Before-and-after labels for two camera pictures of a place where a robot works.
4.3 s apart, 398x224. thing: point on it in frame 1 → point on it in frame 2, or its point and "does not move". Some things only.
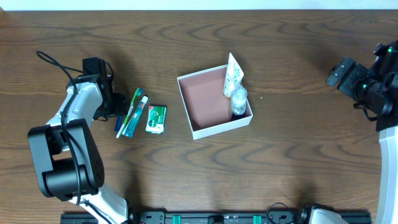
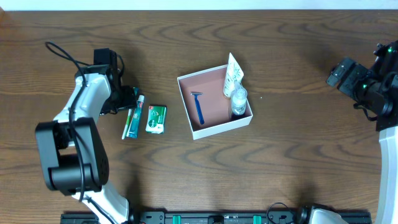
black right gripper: x=337 y=76 does not move
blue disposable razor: x=119 y=122 → x=198 y=105
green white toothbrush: x=138 y=91 → x=127 y=124
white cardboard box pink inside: x=206 y=109 does not move
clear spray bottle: x=239 y=98 does not move
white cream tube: x=234 y=76 does not move
